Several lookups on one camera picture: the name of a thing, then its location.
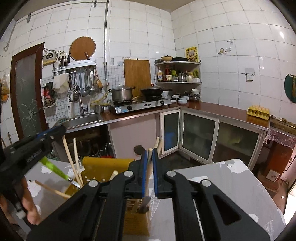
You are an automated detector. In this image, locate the pale wooden chopstick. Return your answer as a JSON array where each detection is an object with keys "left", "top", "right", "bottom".
[
  {"left": 61, "top": 136, "right": 80, "bottom": 186},
  {"left": 73, "top": 138, "right": 84, "bottom": 186}
]

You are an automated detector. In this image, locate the corner shelf with bottles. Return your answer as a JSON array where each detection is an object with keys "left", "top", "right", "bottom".
[{"left": 157, "top": 66, "right": 200, "bottom": 82}]

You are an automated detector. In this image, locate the rectangular wooden cutting board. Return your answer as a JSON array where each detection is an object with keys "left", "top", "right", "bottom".
[{"left": 123, "top": 59, "right": 152, "bottom": 92}]

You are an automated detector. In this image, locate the wooden handle utensil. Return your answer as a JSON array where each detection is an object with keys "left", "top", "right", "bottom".
[{"left": 140, "top": 148, "right": 153, "bottom": 214}]

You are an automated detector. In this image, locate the yellow wall control box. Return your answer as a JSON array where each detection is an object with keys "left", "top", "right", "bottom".
[{"left": 42, "top": 54, "right": 58, "bottom": 65}]

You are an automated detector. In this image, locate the wire wall basket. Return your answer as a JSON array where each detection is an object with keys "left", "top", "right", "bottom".
[{"left": 43, "top": 82, "right": 57, "bottom": 108}]

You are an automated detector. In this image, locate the egg tray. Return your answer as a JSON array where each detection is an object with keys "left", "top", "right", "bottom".
[{"left": 247, "top": 105, "right": 270, "bottom": 120}]

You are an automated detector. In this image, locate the group of white bowls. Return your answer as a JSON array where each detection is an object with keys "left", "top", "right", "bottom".
[{"left": 172, "top": 89, "right": 200, "bottom": 105}]

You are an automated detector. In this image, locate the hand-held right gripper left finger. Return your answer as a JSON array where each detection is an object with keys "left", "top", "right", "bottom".
[{"left": 26, "top": 149, "right": 148, "bottom": 241}]

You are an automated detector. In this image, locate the yellow slotted utensil holder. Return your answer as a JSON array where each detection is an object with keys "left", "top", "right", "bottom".
[{"left": 65, "top": 156, "right": 152, "bottom": 237}]

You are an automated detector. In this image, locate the steel wall pipe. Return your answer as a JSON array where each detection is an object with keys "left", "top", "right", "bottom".
[{"left": 103, "top": 0, "right": 110, "bottom": 86}]

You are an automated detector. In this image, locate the steel sink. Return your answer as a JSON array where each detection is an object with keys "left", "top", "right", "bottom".
[{"left": 53, "top": 113, "right": 104, "bottom": 130}]

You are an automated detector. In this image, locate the steel wall rack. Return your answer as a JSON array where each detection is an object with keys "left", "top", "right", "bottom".
[{"left": 52, "top": 59, "right": 96, "bottom": 75}]

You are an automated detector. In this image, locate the steel faucet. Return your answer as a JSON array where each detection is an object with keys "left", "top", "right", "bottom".
[{"left": 69, "top": 84, "right": 88, "bottom": 116}]

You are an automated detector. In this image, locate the green round wall hanging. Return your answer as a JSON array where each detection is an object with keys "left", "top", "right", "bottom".
[{"left": 284, "top": 74, "right": 296, "bottom": 103}]

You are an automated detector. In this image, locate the steel corner shelf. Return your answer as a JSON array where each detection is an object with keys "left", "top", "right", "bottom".
[{"left": 154, "top": 61, "right": 202, "bottom": 102}]

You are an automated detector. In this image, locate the brown wooden chopstick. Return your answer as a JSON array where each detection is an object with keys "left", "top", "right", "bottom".
[{"left": 35, "top": 180, "right": 72, "bottom": 199}]

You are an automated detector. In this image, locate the black wok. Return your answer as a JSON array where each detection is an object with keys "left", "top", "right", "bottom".
[{"left": 139, "top": 86, "right": 173, "bottom": 98}]

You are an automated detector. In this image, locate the white hanging cloth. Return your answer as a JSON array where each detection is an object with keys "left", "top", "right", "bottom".
[{"left": 52, "top": 74, "right": 70, "bottom": 93}]

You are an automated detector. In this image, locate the steel pot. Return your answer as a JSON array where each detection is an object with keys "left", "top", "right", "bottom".
[{"left": 108, "top": 85, "right": 136, "bottom": 102}]

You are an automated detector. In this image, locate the brown kitchen countertop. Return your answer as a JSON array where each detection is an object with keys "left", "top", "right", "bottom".
[{"left": 102, "top": 101, "right": 270, "bottom": 130}]

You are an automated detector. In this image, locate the pink cabinet panel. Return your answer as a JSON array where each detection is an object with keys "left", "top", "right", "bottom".
[{"left": 107, "top": 113, "right": 162, "bottom": 160}]

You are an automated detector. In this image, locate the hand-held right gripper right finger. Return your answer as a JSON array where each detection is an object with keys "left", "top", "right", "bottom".
[{"left": 152, "top": 148, "right": 270, "bottom": 241}]

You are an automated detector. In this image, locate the white framed glass cabinet door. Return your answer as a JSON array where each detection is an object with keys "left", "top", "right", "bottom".
[
  {"left": 159, "top": 109, "right": 181, "bottom": 156},
  {"left": 180, "top": 109, "right": 220, "bottom": 164},
  {"left": 209, "top": 120, "right": 264, "bottom": 172}
]

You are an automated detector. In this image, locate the yellow wall poster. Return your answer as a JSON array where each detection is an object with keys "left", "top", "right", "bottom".
[{"left": 184, "top": 46, "right": 199, "bottom": 62}]

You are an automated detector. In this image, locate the gas stove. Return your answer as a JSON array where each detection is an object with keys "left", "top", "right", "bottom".
[{"left": 109, "top": 97, "right": 173, "bottom": 114}]

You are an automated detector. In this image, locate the person's left hand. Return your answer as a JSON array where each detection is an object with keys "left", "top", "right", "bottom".
[{"left": 19, "top": 179, "right": 40, "bottom": 226}]

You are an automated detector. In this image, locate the round wooden board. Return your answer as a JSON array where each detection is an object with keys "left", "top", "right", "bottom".
[{"left": 69, "top": 36, "right": 96, "bottom": 61}]

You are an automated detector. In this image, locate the grey printed tablecloth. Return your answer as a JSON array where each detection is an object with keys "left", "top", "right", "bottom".
[{"left": 23, "top": 158, "right": 286, "bottom": 241}]

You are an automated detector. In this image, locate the green handled knife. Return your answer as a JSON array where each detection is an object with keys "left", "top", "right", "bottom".
[{"left": 39, "top": 157, "right": 81, "bottom": 189}]

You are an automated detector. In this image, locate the row of hanging kitchen utensils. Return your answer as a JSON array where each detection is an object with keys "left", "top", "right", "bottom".
[{"left": 68, "top": 66, "right": 103, "bottom": 98}]

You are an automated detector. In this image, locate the brown door with frosted glass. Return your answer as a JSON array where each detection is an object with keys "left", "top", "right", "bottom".
[{"left": 10, "top": 42, "right": 49, "bottom": 139}]

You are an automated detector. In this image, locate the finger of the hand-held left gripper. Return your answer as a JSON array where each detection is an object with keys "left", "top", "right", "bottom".
[
  {"left": 11, "top": 125, "right": 67, "bottom": 151},
  {"left": 5, "top": 140, "right": 52, "bottom": 176}
]

